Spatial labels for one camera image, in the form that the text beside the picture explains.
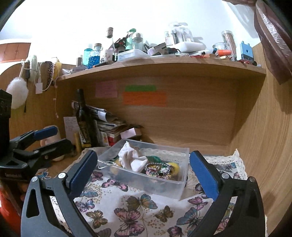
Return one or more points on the blue plastic holder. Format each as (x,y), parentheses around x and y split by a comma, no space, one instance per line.
(246,51)

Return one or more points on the small white cardboard box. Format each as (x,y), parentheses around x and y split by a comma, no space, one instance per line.
(131,133)

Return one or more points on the blue bead bottle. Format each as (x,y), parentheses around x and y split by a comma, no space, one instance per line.
(94,57)

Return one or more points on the white tray on shelf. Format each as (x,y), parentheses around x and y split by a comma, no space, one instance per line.
(132,55)

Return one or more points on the orange paper note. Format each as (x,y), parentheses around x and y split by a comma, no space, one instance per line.
(145,98)

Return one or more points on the yellow candle stick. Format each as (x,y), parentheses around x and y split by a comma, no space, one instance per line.
(77,142)

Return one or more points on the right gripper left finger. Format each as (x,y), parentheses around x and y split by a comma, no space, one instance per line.
(79,174)

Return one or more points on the white soft cloth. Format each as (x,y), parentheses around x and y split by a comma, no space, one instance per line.
(131,158)

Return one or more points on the butterfly print lace cloth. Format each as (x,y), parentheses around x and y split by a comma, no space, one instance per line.
(115,209)

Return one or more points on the dark wine bottle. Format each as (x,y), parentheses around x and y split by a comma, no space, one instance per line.
(85,122)

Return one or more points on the handwritten white paper note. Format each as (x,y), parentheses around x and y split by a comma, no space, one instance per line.
(71,127)

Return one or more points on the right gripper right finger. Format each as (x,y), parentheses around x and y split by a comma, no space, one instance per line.
(211,180)

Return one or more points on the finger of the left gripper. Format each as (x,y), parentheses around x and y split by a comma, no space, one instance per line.
(45,133)

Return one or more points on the pink paper note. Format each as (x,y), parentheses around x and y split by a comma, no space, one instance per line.
(106,89)

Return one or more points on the green paper note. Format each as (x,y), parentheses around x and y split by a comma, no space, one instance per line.
(140,88)

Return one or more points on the white fluffy pompom hanging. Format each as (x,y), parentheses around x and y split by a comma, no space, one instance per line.
(19,91)

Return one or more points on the clear plastic storage bin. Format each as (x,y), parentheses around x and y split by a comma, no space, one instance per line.
(155,178)

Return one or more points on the stack of papers and books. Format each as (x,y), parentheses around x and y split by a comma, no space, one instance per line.
(108,126)

